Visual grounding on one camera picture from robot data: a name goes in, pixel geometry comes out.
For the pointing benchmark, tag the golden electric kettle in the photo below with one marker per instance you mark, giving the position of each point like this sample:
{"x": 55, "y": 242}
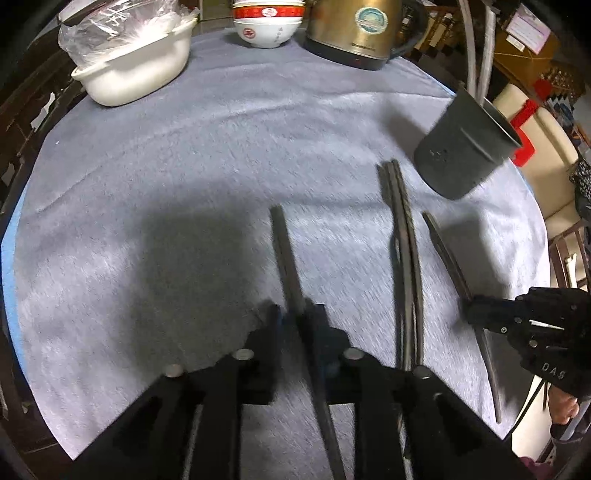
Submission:
{"x": 355, "y": 32}

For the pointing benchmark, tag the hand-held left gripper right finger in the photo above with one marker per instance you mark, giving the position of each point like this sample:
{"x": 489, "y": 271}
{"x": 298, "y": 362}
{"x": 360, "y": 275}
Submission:
{"x": 310, "y": 323}

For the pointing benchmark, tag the person's right hand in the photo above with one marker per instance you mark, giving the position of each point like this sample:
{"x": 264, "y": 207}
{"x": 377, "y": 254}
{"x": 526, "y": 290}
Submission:
{"x": 564, "y": 408}

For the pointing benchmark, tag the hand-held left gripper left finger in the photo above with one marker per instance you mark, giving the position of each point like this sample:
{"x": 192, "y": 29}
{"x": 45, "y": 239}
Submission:
{"x": 271, "y": 323}

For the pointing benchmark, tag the white bowl with red rim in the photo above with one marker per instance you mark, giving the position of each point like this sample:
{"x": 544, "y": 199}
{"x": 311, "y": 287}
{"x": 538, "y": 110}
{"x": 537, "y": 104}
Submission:
{"x": 268, "y": 8}

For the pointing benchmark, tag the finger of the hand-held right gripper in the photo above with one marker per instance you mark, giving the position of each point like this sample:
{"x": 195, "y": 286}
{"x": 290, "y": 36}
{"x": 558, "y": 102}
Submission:
{"x": 489, "y": 323}
{"x": 496, "y": 304}

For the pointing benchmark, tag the dark grey chopstick holder cup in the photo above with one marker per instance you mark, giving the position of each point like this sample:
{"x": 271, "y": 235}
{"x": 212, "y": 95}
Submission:
{"x": 461, "y": 147}

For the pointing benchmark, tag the clear plastic bag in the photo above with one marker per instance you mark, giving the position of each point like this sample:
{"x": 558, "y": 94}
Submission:
{"x": 115, "y": 27}

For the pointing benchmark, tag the red plastic object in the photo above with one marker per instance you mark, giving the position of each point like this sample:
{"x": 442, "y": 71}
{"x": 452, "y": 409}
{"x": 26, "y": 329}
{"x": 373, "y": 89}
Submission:
{"x": 526, "y": 134}

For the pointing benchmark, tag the dark wooden chair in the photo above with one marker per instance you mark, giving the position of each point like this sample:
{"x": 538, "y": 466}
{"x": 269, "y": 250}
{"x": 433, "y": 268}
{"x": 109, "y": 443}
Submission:
{"x": 32, "y": 115}

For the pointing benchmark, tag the white plastic basin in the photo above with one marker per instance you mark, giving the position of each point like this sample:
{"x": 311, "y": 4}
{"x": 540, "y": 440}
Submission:
{"x": 138, "y": 69}

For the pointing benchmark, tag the white pipes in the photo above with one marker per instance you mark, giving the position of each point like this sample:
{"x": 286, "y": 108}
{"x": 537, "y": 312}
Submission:
{"x": 480, "y": 50}

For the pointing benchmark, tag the cream chair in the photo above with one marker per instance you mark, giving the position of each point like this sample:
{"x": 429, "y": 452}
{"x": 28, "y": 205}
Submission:
{"x": 545, "y": 152}

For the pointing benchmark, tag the grey felt tablecloth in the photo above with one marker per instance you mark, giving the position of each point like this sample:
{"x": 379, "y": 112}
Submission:
{"x": 231, "y": 161}

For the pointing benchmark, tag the blue table cover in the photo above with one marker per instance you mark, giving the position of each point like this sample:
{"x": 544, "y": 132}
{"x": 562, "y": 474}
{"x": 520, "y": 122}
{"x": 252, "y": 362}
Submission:
{"x": 8, "y": 277}

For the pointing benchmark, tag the black chopstick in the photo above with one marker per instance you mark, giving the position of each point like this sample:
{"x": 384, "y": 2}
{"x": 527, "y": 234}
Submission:
{"x": 412, "y": 258}
{"x": 285, "y": 258}
{"x": 400, "y": 258}
{"x": 450, "y": 263}

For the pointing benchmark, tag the white bowl with red print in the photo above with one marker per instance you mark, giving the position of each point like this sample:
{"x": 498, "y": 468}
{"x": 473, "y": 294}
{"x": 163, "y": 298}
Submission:
{"x": 265, "y": 33}

